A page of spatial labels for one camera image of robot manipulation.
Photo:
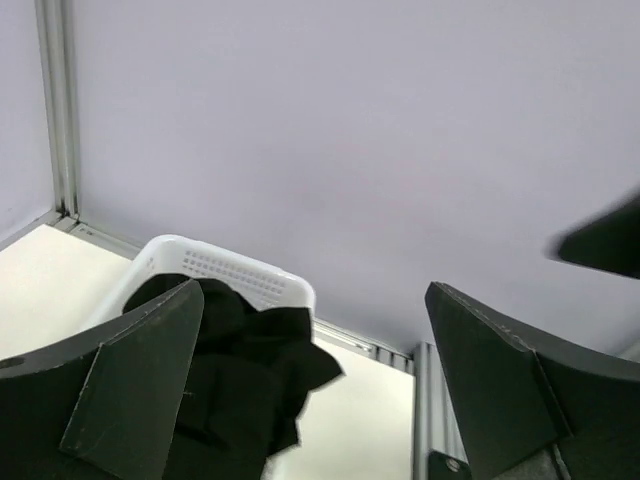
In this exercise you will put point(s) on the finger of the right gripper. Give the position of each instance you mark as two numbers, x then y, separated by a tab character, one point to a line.
608	241

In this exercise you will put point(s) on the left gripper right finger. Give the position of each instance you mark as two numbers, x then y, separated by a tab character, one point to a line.
529	404

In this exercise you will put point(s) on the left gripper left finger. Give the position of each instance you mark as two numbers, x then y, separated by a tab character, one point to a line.
101	404

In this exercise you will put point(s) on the black shirt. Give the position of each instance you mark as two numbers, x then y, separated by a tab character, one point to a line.
250	377

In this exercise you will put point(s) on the white perforated plastic basket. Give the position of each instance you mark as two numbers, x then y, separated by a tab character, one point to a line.
262	284

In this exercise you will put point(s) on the aluminium frame post right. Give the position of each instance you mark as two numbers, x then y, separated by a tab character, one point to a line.
55	29

